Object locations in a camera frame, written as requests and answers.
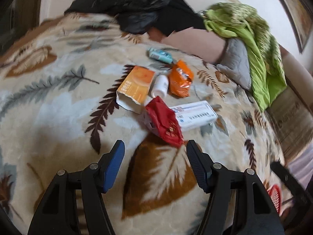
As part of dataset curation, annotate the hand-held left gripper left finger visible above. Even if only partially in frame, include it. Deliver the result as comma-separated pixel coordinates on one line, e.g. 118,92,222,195
27,139,126,235

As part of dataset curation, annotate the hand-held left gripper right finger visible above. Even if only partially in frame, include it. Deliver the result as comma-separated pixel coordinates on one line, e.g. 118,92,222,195
186,139,286,235

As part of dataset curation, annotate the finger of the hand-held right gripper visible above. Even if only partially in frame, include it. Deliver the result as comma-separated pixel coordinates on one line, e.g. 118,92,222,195
270,161,307,201

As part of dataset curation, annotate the red plastic basket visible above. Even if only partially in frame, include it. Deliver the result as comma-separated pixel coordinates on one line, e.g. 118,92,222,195
268,184,282,214

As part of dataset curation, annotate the white medicine box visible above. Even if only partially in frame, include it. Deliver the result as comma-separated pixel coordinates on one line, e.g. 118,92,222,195
170,100,218,132

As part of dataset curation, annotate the red and mauve wrapper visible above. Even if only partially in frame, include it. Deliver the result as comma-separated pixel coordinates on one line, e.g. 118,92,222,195
141,111,159,134

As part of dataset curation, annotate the red orange cardboard box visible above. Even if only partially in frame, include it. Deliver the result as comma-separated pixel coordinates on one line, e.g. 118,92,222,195
116,66,156,114

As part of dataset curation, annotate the orange snack wrapper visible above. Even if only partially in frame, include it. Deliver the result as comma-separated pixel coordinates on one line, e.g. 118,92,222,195
169,60,194,99

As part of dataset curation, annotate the small white bottle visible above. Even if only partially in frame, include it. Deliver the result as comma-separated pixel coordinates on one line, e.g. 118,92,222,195
150,74,169,98

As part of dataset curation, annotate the teal tissue packet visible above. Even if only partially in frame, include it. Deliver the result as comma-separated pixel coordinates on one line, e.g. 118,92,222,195
147,48,173,63

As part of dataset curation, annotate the striped sofa cushion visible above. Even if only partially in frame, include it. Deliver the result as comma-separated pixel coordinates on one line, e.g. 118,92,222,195
265,86,313,159

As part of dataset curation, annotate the leaf print blanket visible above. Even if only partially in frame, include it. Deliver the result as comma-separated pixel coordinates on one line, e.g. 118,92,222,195
0,12,294,235

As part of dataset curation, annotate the green patterned quilt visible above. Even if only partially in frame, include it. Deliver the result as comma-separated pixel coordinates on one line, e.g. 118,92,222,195
203,2,287,113

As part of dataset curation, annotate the grey quilted pillow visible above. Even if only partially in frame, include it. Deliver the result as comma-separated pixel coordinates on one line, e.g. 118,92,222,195
216,38,252,91

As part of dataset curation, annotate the pink brown sofa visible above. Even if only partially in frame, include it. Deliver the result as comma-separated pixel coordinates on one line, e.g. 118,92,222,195
148,27,297,84

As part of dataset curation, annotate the black cloth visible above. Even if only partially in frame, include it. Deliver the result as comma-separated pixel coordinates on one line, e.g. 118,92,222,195
156,0,207,37

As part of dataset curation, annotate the black puffer jacket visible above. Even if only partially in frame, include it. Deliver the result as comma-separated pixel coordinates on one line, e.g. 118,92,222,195
64,0,174,33

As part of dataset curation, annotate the large framed painting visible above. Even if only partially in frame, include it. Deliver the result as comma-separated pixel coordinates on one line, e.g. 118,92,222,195
269,0,313,53

